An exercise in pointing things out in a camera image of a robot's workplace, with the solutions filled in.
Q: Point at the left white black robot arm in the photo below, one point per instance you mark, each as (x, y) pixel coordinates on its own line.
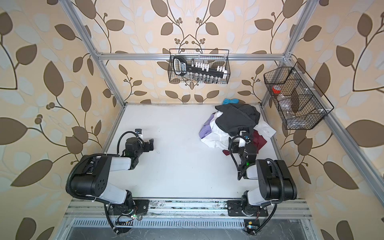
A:
(89, 180)

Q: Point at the white cloth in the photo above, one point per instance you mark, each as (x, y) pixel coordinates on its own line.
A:
(214, 135)
(265, 130)

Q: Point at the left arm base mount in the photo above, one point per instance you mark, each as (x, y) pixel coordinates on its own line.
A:
(134, 207)

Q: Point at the purple cloth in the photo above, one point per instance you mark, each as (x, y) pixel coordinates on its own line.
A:
(207, 127)

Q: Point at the back black wire basket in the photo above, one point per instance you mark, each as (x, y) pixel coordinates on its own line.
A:
(194, 52)

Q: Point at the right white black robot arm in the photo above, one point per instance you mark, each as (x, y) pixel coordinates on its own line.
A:
(275, 185)

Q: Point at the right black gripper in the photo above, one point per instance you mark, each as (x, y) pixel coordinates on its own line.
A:
(245, 139)

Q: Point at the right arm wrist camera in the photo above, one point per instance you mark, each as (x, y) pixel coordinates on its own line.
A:
(243, 141)

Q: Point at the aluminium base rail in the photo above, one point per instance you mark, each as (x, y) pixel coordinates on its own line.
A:
(186, 208)

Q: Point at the teal cloth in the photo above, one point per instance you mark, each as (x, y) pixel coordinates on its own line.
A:
(230, 101)

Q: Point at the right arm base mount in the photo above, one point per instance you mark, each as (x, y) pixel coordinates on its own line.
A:
(236, 208)

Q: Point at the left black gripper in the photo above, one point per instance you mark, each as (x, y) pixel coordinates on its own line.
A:
(145, 145)

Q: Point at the clear bottle red cap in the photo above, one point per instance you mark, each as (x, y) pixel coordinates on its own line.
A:
(284, 103)

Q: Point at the black white tool in basket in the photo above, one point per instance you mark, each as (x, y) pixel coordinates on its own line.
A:
(191, 67)

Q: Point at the side black wire basket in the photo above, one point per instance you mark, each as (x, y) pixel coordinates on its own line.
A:
(309, 102)

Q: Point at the maroon cloth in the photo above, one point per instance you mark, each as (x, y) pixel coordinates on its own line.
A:
(255, 139)

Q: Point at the black cloth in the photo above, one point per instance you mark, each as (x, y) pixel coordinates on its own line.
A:
(237, 117)

